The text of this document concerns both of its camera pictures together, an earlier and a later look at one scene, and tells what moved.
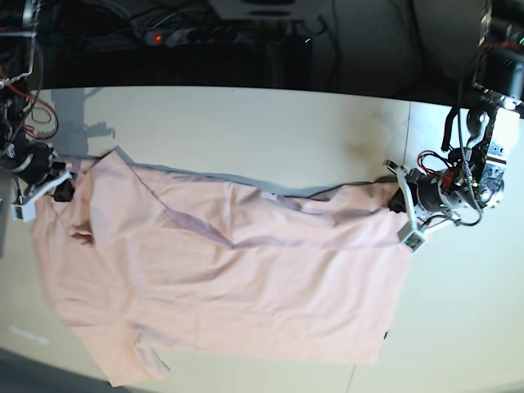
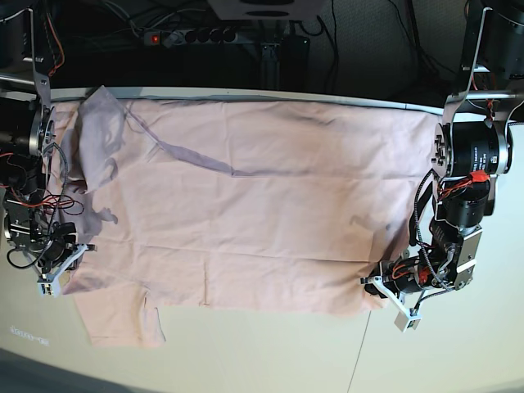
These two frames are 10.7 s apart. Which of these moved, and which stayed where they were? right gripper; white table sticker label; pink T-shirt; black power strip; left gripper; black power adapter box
Moved: pink T-shirt; right gripper; left gripper
Stayed: black power strip; white table sticker label; black power adapter box
